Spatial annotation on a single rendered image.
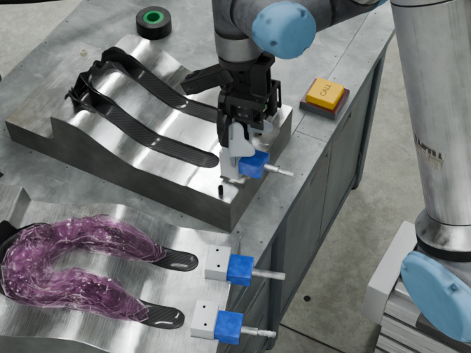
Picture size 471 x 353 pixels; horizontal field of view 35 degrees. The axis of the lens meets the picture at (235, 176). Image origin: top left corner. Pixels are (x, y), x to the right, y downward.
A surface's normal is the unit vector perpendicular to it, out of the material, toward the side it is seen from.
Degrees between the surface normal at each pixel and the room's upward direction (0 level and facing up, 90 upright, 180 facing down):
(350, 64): 0
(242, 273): 0
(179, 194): 90
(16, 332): 13
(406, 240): 0
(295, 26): 79
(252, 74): 82
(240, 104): 82
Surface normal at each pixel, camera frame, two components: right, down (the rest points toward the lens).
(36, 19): 0.00, -0.63
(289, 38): 0.50, 0.53
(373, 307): -0.51, 0.67
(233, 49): -0.29, 0.62
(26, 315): -0.25, -0.64
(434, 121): -0.58, 0.48
